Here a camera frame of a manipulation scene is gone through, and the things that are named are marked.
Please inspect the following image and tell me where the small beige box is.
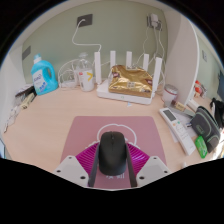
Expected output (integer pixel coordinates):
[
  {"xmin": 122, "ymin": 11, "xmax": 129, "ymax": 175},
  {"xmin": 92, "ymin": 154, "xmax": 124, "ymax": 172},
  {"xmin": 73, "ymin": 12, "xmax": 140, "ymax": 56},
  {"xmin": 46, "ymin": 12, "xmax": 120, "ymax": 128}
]
[{"xmin": 20, "ymin": 92, "xmax": 36, "ymax": 110}]

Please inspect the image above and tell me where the white wall shelf unit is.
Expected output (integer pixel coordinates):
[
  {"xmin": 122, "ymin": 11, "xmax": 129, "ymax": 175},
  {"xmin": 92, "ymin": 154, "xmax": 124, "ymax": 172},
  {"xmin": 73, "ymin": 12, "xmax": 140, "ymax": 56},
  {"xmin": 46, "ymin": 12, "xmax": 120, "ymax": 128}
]
[{"xmin": 164, "ymin": 9, "xmax": 224, "ymax": 108}]

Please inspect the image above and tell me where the white wall charger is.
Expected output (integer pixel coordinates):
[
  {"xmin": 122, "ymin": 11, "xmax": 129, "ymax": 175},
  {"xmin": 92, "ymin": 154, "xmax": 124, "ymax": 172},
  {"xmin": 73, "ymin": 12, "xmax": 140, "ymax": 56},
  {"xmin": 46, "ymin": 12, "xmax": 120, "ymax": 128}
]
[{"xmin": 146, "ymin": 13, "xmax": 163, "ymax": 32}]

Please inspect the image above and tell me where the stack of booklets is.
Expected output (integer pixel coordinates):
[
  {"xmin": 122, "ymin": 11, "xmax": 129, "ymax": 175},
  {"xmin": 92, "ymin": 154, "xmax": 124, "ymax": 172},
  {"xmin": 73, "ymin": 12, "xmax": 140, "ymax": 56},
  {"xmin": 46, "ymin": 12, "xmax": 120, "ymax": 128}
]
[{"xmin": 14, "ymin": 84, "xmax": 35, "ymax": 98}]

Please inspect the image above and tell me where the black computer mouse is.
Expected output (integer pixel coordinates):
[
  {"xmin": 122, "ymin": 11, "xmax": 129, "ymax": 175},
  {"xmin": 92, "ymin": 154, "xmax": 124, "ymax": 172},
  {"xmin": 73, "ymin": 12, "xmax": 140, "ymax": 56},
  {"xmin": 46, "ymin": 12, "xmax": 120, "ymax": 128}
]
[{"xmin": 98, "ymin": 130, "xmax": 128, "ymax": 177}]

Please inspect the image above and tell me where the green packet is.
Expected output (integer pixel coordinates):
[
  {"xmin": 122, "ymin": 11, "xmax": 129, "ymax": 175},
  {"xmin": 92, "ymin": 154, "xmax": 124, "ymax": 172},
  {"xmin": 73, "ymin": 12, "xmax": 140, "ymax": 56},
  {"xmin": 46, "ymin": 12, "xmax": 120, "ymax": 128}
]
[{"xmin": 194, "ymin": 134, "xmax": 209, "ymax": 159}]

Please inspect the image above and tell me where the white router with antennas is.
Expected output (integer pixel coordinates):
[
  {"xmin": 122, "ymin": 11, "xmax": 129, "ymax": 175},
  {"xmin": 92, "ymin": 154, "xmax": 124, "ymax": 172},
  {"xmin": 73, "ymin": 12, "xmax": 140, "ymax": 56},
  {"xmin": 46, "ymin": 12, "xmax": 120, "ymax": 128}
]
[{"xmin": 93, "ymin": 50, "xmax": 164, "ymax": 106}]

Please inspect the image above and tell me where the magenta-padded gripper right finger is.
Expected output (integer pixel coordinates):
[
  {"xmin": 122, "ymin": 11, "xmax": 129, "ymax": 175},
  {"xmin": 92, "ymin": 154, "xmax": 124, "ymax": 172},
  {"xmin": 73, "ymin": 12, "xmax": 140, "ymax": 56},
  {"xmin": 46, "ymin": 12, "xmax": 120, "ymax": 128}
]
[{"xmin": 124, "ymin": 141, "xmax": 172, "ymax": 188}]

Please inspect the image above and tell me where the white power strip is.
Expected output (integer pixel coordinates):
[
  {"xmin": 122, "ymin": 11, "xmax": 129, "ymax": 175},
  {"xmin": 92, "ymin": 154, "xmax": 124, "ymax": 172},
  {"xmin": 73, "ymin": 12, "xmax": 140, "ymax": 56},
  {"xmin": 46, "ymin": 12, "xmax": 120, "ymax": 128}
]
[{"xmin": 59, "ymin": 79, "xmax": 79, "ymax": 89}]

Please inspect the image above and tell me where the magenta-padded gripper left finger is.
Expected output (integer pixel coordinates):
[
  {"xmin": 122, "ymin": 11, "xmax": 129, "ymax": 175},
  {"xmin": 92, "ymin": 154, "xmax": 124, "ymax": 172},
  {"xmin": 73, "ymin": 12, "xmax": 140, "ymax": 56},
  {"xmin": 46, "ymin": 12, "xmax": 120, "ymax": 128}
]
[{"xmin": 53, "ymin": 141, "xmax": 101, "ymax": 188}]

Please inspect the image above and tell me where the grey wall plate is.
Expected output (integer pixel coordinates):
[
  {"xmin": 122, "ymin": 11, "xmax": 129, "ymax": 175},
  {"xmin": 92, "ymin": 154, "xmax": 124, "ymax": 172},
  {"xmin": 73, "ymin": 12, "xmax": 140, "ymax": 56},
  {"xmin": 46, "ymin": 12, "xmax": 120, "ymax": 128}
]
[{"xmin": 21, "ymin": 45, "xmax": 32, "ymax": 61}]

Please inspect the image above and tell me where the pink mouse pad with drawing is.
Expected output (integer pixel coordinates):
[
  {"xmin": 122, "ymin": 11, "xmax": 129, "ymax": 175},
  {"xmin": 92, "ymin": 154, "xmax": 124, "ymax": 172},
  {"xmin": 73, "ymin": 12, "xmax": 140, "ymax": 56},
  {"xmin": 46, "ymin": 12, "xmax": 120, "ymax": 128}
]
[{"xmin": 60, "ymin": 115, "xmax": 168, "ymax": 190}]

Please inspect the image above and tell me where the white remote control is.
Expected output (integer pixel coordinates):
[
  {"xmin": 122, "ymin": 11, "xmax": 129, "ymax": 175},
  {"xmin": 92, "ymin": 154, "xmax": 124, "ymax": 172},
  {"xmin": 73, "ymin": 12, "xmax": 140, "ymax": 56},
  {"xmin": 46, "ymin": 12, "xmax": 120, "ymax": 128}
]
[{"xmin": 158, "ymin": 107, "xmax": 197, "ymax": 156}]

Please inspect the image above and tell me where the grey wall socket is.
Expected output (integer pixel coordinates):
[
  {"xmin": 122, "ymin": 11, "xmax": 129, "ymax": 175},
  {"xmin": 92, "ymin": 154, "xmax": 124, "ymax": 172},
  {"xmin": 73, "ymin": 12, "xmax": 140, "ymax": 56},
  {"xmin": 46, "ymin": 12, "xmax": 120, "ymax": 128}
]
[{"xmin": 76, "ymin": 13, "xmax": 94, "ymax": 27}]

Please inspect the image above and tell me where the blue detergent bottle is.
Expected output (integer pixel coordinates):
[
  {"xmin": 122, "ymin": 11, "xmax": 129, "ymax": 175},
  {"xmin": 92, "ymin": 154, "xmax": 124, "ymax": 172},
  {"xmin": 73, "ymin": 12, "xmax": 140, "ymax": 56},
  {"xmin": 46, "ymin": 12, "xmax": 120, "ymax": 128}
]
[{"xmin": 30, "ymin": 53, "xmax": 60, "ymax": 96}]

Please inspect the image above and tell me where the white cable from wall socket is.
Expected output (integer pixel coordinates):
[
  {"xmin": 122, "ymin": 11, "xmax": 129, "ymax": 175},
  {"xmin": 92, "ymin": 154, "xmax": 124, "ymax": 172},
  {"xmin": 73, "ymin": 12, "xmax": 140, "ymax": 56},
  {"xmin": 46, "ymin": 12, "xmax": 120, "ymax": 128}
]
[{"xmin": 71, "ymin": 19, "xmax": 103, "ymax": 54}]

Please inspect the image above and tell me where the gold foil bag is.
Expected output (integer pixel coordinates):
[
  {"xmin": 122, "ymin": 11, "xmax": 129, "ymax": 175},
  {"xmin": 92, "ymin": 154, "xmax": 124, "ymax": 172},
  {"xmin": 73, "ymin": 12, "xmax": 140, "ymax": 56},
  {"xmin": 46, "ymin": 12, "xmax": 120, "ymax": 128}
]
[{"xmin": 108, "ymin": 64, "xmax": 154, "ymax": 99}]

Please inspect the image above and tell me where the clear bottle with white label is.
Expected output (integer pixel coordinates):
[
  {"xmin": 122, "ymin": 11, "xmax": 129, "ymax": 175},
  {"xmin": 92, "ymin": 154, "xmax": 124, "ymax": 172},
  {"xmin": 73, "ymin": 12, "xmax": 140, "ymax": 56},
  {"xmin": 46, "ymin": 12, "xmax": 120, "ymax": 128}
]
[{"xmin": 76, "ymin": 51, "xmax": 95, "ymax": 93}]

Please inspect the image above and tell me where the small white jar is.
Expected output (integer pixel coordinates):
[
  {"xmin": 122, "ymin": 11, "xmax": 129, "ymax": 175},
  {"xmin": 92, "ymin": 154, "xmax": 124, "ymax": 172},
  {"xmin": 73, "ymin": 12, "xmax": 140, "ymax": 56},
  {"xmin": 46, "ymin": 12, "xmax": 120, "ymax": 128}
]
[{"xmin": 162, "ymin": 83, "xmax": 179, "ymax": 105}]

